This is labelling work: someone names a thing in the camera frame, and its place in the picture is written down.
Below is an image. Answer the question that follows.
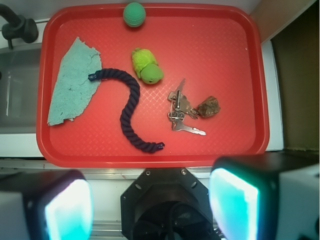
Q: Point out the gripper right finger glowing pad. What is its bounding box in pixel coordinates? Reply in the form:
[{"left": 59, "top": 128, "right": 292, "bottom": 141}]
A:
[{"left": 208, "top": 152, "right": 320, "bottom": 240}]

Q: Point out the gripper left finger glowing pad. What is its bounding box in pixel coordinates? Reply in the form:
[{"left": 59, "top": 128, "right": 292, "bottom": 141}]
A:
[{"left": 0, "top": 169, "right": 94, "bottom": 240}]

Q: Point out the light blue cloth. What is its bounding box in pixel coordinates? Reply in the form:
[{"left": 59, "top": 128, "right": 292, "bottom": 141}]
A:
[{"left": 47, "top": 37, "right": 102, "bottom": 126}]

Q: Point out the brown rock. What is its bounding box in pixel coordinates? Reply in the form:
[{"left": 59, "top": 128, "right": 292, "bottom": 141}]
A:
[{"left": 197, "top": 96, "right": 221, "bottom": 118}]

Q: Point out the silver key bunch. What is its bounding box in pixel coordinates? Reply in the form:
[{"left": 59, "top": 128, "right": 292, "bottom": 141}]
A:
[{"left": 167, "top": 78, "right": 207, "bottom": 136}]

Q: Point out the red plastic tray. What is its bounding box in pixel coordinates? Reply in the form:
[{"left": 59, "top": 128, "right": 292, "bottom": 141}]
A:
[{"left": 36, "top": 3, "right": 270, "bottom": 168}]

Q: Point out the grey sink basin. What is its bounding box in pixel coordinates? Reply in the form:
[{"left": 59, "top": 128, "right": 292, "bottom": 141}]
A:
[{"left": 0, "top": 43, "right": 42, "bottom": 134}]

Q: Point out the brown cardboard panel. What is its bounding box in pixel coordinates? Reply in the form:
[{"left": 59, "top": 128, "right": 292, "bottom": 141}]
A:
[{"left": 271, "top": 0, "right": 320, "bottom": 152}]

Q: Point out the yellow-green plush toy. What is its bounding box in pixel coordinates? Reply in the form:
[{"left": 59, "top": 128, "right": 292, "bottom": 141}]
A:
[{"left": 131, "top": 48, "right": 164, "bottom": 85}]

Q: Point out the grey faucet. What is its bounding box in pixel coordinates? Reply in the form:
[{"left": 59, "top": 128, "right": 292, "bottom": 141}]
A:
[{"left": 0, "top": 3, "right": 39, "bottom": 50}]

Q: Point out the green dimpled ball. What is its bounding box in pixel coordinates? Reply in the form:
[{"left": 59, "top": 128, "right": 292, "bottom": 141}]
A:
[{"left": 123, "top": 2, "right": 146, "bottom": 28}]

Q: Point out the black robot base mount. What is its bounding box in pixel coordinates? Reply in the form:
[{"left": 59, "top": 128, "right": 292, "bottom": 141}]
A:
[{"left": 120, "top": 168, "right": 220, "bottom": 240}]

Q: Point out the dark blue rope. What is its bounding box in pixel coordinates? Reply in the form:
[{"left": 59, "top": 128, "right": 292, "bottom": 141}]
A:
[{"left": 88, "top": 68, "right": 166, "bottom": 153}]

